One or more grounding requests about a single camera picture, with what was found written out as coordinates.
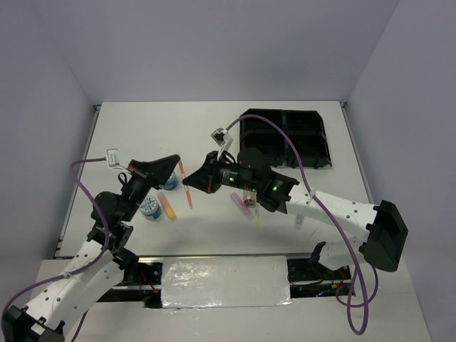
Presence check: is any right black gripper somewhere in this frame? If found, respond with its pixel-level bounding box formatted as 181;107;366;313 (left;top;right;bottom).
184;148;259;192

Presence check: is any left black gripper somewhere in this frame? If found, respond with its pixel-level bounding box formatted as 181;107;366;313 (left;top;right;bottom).
122;157;182;222

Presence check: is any orange slim highlighter pen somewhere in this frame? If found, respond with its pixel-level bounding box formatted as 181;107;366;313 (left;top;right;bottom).
178;159;193;209

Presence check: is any yellow slim highlighter pen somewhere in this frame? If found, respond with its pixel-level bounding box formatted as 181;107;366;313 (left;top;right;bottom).
254;207;260;227

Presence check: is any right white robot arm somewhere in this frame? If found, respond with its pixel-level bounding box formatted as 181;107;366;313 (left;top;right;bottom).
183;148;408;279

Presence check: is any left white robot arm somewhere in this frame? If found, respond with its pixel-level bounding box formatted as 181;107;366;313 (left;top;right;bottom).
1;155;180;341

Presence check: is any blue tape roll rear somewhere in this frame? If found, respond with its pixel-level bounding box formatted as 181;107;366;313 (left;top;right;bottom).
162;172;177;191

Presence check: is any blue tape roll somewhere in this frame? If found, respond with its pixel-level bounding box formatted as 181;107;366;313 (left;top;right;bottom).
139;195;162;220
162;172;177;191

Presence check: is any blue tape roll front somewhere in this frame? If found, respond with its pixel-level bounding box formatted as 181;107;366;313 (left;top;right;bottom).
139;195;162;220

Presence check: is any orange yellow highlighter marker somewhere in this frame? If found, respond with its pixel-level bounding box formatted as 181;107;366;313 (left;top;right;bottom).
157;192;177;221

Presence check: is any purple highlighter marker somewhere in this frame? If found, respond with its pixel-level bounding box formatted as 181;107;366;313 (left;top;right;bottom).
230;192;252;219

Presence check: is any pink capped crayon tube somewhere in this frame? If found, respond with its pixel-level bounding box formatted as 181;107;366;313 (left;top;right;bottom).
242;190;257;208

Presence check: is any black compartment organizer tray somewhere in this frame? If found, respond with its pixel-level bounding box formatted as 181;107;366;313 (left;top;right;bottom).
239;108;332;169

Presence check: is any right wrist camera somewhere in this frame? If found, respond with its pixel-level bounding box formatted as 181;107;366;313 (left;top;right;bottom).
211;128;234;160

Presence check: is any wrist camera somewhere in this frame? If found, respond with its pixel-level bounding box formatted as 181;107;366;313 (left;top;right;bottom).
106;148;120;169
211;128;234;160

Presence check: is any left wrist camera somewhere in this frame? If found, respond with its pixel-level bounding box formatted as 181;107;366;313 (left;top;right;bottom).
106;148;120;169

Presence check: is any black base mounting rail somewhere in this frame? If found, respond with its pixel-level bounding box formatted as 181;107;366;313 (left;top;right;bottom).
99;256;351;309

